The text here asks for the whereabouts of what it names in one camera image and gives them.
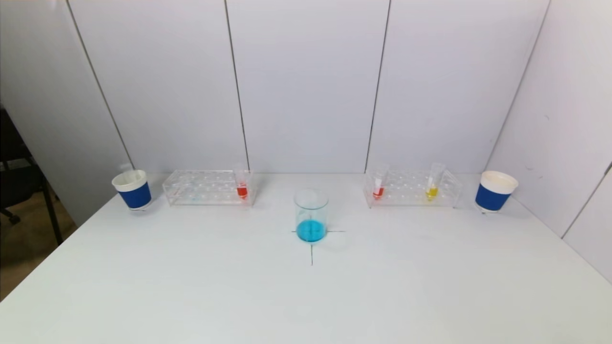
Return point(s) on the test tube with yellow pigment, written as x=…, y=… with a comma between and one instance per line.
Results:
x=431, y=192

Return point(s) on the test tube with red pigment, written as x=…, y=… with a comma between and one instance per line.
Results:
x=242, y=191
x=378, y=192

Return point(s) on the clear glass beaker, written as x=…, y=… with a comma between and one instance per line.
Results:
x=311, y=229

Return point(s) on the black office chair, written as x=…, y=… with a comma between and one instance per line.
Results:
x=19, y=181

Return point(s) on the clear acrylic test tube rack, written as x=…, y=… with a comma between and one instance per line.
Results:
x=406, y=187
x=210, y=189

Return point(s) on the test tube with blue pigment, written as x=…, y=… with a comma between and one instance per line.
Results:
x=126, y=168

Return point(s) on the white paper cup blue sleeve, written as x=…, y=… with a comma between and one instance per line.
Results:
x=492, y=198
x=135, y=196

